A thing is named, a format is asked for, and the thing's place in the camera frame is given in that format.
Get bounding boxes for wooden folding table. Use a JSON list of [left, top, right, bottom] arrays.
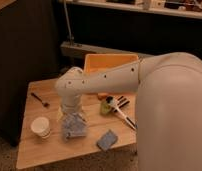
[[16, 79, 136, 169]]

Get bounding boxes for grey floor rail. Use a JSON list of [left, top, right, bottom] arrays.
[[60, 41, 155, 61]]

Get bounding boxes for yellow plastic bin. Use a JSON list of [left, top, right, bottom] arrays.
[[84, 54, 139, 73]]

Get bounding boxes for blue-grey towel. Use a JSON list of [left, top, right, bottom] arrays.
[[62, 113, 87, 140]]

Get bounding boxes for dark cabinet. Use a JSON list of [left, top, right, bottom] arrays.
[[0, 0, 59, 146]]

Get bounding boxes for white spatula black stripes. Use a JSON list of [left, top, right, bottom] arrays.
[[106, 96, 136, 130]]

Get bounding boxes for blue sponge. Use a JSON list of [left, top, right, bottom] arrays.
[[96, 130, 118, 151]]

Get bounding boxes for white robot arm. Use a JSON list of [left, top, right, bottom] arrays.
[[55, 52, 202, 171]]

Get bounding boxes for white paper cup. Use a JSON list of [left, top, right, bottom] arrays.
[[30, 117, 51, 138]]

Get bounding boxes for dark small spoon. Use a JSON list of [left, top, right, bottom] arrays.
[[31, 93, 50, 108]]

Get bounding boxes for orange toy fruit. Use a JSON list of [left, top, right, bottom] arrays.
[[97, 93, 108, 100]]

